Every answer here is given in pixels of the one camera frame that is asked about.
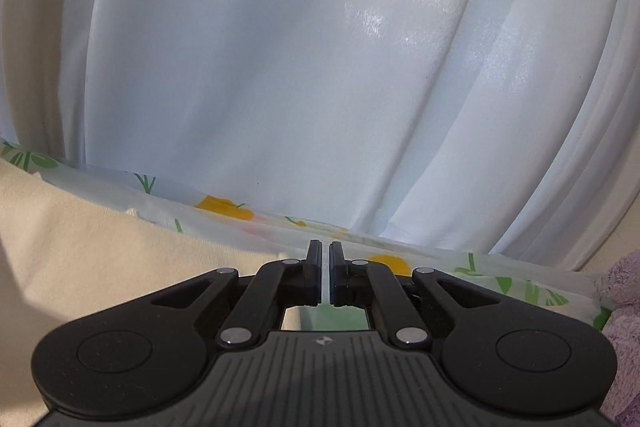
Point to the cream knit sweater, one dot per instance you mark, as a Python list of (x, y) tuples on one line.
[(90, 267)]

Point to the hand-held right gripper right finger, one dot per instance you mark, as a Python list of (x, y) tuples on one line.
[(334, 279)]

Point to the white curtain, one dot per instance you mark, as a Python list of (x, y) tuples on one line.
[(320, 57)]

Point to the purple teddy bear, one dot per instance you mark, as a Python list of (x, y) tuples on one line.
[(625, 332)]

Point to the floral bedsheet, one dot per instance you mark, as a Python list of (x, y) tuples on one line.
[(220, 207)]

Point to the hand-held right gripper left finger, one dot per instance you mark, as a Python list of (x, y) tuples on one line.
[(315, 279)]

